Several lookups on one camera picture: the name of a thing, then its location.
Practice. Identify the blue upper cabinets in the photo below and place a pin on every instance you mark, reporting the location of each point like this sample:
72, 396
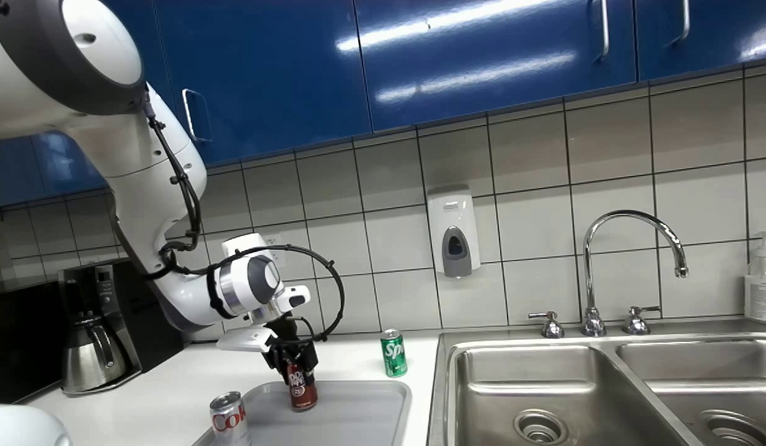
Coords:
263, 78

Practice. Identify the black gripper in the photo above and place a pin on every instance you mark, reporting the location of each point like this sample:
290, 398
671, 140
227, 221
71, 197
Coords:
293, 342

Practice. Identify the silver diet soda can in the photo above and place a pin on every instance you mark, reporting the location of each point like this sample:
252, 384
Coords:
227, 412

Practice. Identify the clear soap pump bottle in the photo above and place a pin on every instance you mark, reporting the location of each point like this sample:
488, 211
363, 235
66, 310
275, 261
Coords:
755, 306

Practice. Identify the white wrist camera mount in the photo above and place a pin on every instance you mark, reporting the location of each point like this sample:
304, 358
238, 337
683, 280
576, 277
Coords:
249, 341

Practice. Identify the right chrome faucet handle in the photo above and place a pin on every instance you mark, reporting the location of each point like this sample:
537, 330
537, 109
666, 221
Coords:
636, 320

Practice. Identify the red soda can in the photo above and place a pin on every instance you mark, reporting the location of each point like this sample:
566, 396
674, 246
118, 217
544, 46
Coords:
301, 396

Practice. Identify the left chrome faucet handle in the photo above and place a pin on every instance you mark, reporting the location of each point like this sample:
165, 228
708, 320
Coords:
549, 322

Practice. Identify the grey plastic tray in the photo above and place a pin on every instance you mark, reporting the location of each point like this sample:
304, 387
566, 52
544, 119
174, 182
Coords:
371, 412

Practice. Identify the chrome gooseneck faucet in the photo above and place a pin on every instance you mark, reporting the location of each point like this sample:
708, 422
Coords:
626, 277

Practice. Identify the green Sprite can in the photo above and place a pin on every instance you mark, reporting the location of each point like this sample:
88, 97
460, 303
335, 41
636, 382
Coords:
393, 352

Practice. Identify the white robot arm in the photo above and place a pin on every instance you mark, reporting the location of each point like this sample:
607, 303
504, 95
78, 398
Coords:
72, 67

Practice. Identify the chrome faucet handle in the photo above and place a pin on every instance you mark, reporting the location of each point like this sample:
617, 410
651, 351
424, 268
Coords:
636, 320
549, 322

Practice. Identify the white wall soap dispenser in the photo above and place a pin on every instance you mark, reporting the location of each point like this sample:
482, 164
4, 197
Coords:
455, 235

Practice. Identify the stainless steel double sink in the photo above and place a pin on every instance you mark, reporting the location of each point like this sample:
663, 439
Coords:
663, 391

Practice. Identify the black coffee maker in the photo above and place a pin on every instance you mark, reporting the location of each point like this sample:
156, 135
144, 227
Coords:
88, 330

